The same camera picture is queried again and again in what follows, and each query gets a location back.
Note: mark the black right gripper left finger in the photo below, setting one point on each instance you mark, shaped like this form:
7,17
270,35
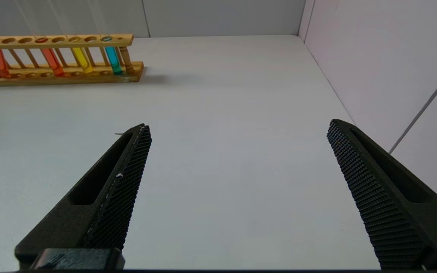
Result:
104,204

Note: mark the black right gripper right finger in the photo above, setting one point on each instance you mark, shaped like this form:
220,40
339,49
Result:
393,204

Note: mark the wooden test tube rack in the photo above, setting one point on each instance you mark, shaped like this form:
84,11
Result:
70,79

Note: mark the blue pigment test tube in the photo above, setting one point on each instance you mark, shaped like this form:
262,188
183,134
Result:
113,60

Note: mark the yellow pigment test tube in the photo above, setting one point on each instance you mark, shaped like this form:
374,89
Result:
82,60

